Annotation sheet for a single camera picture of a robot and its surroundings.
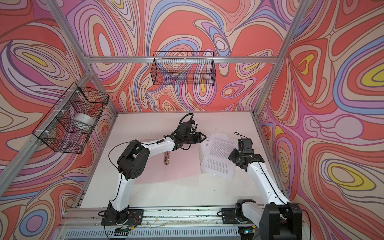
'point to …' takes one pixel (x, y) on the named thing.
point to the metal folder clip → (166, 158)
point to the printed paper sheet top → (216, 160)
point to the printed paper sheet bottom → (203, 146)
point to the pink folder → (171, 164)
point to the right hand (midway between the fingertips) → (234, 160)
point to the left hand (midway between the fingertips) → (207, 136)
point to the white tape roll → (83, 121)
